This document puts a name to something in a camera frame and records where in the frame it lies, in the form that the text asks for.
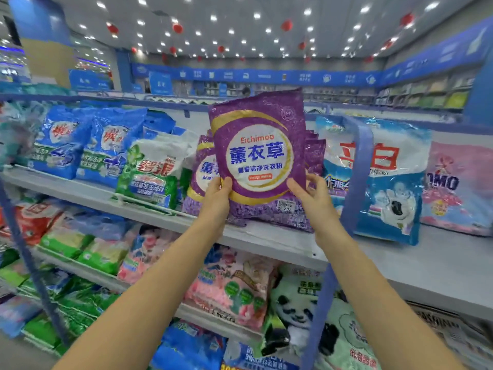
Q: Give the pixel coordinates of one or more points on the green white Ariel bag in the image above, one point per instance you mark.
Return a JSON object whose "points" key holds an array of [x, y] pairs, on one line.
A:
{"points": [[154, 173]]}

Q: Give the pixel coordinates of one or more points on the person's right forearm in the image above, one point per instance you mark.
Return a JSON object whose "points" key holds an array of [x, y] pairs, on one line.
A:
{"points": [[385, 308]]}

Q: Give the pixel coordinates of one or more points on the small blue aisle sign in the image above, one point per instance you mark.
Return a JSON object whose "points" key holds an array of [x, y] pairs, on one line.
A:
{"points": [[223, 89]]}

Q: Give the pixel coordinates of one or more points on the person's right hand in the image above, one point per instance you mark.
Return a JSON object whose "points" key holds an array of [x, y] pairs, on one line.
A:
{"points": [[321, 211]]}

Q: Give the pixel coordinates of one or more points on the person's left hand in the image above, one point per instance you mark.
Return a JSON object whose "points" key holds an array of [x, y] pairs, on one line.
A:
{"points": [[215, 204]]}

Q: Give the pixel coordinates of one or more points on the pink flower-print detergent bag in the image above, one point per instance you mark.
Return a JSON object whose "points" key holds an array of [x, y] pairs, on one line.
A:
{"points": [[458, 188]]}

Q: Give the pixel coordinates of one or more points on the red white Libai bags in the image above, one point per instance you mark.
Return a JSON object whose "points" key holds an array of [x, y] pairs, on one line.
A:
{"points": [[34, 219]]}

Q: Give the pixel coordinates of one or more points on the blue hanging aisle sign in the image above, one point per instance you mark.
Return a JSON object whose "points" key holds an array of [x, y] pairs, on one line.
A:
{"points": [[160, 83]]}

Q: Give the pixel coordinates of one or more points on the person's left forearm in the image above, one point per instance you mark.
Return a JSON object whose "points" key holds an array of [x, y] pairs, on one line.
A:
{"points": [[146, 304]]}

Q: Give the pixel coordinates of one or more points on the blue tan pillar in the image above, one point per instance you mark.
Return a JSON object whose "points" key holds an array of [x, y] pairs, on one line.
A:
{"points": [[42, 42]]}

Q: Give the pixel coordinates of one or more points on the group of ceiling spotlights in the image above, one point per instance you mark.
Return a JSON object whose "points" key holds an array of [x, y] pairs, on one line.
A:
{"points": [[307, 11]]}

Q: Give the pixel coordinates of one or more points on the blue white detergent bag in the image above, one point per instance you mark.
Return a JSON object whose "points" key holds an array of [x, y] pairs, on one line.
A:
{"points": [[396, 181]]}

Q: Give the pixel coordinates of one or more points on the panda pale green bag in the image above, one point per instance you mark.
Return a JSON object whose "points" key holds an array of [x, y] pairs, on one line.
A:
{"points": [[300, 304]]}

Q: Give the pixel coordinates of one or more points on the green leaf-print detergent bag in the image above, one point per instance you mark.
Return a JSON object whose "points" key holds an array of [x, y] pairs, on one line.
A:
{"points": [[275, 335]]}

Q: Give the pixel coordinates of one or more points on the blue side wall sign band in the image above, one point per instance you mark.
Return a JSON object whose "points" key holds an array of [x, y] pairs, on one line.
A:
{"points": [[443, 53]]}

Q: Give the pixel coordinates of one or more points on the narrow blue wall column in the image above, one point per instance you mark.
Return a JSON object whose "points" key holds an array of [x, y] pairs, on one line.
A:
{"points": [[124, 73]]}

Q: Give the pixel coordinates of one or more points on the small blue hanging sign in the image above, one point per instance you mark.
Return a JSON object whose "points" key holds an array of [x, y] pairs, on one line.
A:
{"points": [[90, 80]]}

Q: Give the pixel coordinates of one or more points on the group of red lanterns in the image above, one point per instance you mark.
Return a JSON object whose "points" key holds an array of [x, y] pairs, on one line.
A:
{"points": [[286, 24]]}

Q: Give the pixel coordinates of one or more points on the blue back wall sign band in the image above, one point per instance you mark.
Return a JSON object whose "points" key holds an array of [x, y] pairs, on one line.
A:
{"points": [[269, 77]]}

